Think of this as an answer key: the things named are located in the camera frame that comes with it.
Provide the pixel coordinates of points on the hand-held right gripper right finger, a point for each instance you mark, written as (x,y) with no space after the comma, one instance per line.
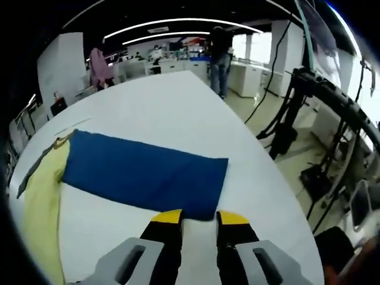
(255,264)

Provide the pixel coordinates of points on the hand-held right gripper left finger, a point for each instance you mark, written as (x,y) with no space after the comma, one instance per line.
(130,261)

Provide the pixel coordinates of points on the yellow blue grey garment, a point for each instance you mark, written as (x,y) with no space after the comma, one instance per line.
(133,166)

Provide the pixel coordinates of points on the black office chair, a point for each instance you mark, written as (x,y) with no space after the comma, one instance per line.
(335,246)

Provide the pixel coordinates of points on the small black cabinet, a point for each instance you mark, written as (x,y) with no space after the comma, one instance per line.
(58,107)

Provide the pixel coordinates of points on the black metal equipment stand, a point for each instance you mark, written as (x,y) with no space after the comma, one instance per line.
(326,89)

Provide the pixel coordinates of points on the row of white office desks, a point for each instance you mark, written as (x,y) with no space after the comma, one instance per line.
(166,63)

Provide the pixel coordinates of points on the white square column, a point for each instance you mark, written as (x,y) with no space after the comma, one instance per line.
(62,65)
(286,44)

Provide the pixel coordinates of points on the blue storage bin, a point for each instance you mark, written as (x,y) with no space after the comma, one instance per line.
(198,59)

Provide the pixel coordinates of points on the green pole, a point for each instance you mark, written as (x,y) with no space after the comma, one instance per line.
(307,38)

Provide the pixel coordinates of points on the curved ceiling light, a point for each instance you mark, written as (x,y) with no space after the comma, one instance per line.
(178,22)

